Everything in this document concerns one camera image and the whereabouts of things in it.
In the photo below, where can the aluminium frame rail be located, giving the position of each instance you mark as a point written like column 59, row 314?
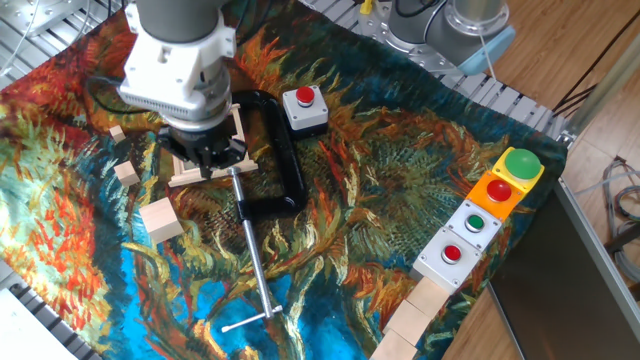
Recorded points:
column 595, row 240

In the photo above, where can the large wooden cube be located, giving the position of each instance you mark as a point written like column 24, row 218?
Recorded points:
column 161, row 220

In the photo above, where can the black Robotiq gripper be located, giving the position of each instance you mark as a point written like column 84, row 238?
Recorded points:
column 200, row 142

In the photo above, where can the wooden sliding window model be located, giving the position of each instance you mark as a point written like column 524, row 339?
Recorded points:
column 235, row 160

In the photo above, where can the small wooden cube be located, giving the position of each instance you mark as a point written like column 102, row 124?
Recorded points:
column 117, row 133

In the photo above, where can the grey box green button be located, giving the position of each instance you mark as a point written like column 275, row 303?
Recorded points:
column 474, row 224

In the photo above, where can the black C-clamp with steel screw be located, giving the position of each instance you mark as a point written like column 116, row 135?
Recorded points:
column 287, row 160

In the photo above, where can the grey box red flat button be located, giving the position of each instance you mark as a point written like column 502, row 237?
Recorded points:
column 447, row 257

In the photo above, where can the yellow box green dome button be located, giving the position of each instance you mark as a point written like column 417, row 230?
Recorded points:
column 520, row 167

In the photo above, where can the medium wooden cube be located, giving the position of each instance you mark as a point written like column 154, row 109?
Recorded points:
column 126, row 173

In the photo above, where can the grey box red push button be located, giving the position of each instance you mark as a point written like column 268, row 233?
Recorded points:
column 305, row 112

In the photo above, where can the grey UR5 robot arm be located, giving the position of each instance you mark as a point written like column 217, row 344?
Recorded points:
column 175, row 60

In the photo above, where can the sunflower painting print cloth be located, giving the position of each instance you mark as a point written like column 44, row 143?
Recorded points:
column 360, row 150

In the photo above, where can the yellow clip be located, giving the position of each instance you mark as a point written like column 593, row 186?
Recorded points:
column 366, row 6

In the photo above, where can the dark metal panel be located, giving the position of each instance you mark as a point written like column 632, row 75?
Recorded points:
column 555, row 290

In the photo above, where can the orange box red button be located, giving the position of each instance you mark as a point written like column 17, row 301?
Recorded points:
column 497, row 195

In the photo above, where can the wooden block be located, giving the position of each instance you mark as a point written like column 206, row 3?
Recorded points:
column 427, row 297
column 392, row 349
column 407, row 322

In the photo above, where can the aluminium upright post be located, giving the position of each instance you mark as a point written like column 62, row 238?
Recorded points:
column 605, row 90

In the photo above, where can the silver mounting plate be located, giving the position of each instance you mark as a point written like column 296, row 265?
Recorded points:
column 45, row 15

